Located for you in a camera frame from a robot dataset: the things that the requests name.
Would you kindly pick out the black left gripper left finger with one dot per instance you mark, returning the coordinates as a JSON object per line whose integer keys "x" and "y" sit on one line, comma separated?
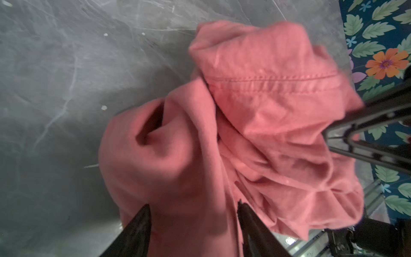
{"x": 134, "y": 240}

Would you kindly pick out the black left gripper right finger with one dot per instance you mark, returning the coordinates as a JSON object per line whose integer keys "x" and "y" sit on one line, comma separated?
{"x": 259, "y": 241}

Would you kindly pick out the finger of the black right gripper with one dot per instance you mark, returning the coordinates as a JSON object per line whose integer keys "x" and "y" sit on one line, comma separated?
{"x": 386, "y": 108}
{"x": 344, "y": 141}

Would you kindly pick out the pink cloth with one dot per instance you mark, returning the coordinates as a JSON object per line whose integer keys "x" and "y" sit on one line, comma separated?
{"x": 247, "y": 127}

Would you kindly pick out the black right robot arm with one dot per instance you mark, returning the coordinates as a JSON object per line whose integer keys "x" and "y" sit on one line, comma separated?
{"x": 384, "y": 239}

